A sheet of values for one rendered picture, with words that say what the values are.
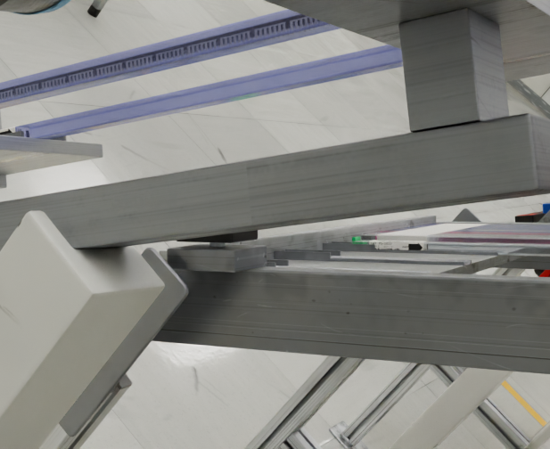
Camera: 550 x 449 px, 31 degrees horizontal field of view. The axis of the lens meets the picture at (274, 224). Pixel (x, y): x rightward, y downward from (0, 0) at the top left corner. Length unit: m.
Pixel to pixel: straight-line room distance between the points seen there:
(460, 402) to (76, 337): 1.36
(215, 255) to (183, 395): 1.34
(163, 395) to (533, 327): 1.41
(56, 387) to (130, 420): 1.36
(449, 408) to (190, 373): 0.59
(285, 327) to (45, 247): 0.28
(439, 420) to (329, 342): 1.12
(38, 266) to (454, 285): 0.30
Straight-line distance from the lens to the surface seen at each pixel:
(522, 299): 0.67
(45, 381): 0.53
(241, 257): 0.72
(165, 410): 1.99
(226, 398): 2.14
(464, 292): 0.68
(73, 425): 0.81
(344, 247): 1.05
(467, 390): 1.81
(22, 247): 0.51
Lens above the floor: 1.09
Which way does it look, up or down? 21 degrees down
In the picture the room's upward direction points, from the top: 39 degrees clockwise
